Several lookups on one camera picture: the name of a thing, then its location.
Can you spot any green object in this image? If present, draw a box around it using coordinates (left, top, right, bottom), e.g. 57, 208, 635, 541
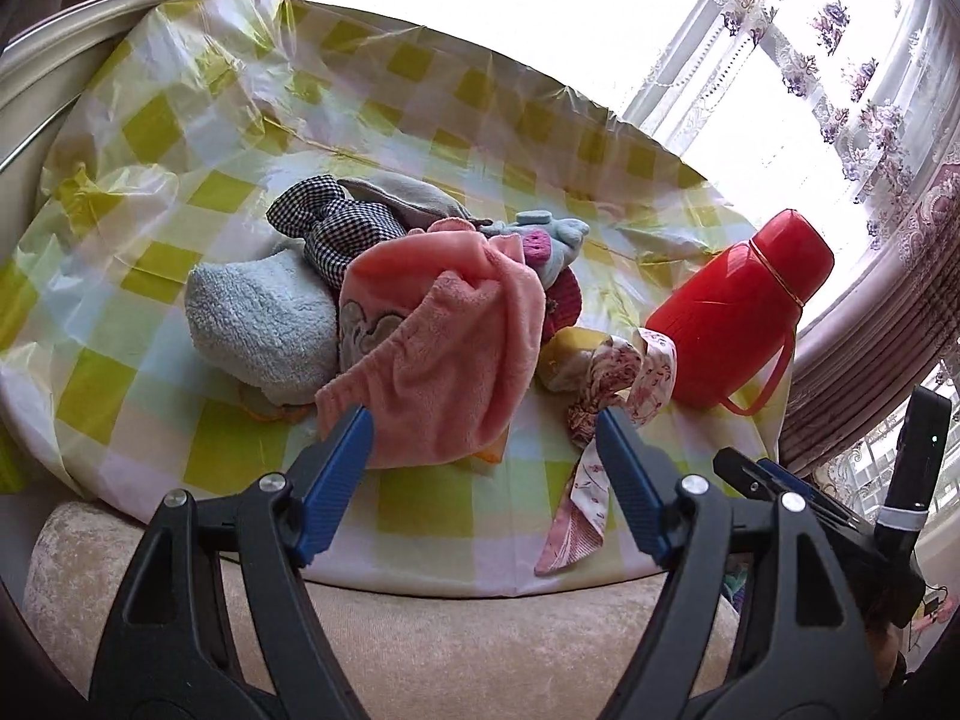
0, 427, 31, 496

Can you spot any yellow checked plastic tablecloth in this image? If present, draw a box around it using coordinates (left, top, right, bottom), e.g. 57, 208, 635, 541
0, 0, 796, 601

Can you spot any yellow soft item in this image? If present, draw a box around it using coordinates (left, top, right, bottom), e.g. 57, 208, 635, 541
540, 328, 608, 392

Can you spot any beige upholstered seat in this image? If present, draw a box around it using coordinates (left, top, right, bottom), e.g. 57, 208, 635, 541
22, 499, 751, 720

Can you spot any light blue fluffy towel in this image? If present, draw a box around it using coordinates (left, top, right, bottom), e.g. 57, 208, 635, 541
184, 244, 338, 406

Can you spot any white window frame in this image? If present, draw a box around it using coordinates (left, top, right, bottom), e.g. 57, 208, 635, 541
622, 0, 788, 136

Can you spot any yellow orange cloth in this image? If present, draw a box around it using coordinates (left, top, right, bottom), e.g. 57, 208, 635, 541
474, 426, 518, 466

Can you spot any grey cloth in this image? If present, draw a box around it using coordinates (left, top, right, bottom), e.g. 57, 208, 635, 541
337, 171, 481, 230

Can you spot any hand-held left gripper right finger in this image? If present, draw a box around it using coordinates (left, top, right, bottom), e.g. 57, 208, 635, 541
596, 406, 886, 720

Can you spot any orange mesh pouch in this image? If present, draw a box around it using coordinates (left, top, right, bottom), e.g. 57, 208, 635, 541
238, 382, 312, 421

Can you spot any pink patterned curtain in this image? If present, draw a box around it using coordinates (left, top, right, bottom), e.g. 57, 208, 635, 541
780, 157, 960, 473

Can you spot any black white houndstooth cloth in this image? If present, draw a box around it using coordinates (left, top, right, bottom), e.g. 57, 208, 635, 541
266, 174, 410, 290

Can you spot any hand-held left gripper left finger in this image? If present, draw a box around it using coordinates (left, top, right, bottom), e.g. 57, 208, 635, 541
88, 405, 374, 720

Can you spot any pink floral ribbon scarf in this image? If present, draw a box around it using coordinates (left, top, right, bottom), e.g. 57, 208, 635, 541
534, 331, 678, 577

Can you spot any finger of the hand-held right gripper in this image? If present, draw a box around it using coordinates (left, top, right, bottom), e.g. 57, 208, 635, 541
756, 457, 857, 535
712, 448, 785, 501

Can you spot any red plastic thermos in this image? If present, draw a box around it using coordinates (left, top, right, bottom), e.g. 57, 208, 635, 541
643, 208, 836, 416

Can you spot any sheer floral curtain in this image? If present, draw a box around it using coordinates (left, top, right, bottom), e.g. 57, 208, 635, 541
607, 0, 960, 256

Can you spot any pink fluffy towel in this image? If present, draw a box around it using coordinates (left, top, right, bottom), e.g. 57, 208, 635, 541
315, 229, 547, 470

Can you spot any light blue plush toy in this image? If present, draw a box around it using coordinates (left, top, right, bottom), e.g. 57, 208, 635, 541
480, 210, 591, 290

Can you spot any silver chair backrest frame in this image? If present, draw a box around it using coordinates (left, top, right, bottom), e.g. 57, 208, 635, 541
0, 0, 192, 173

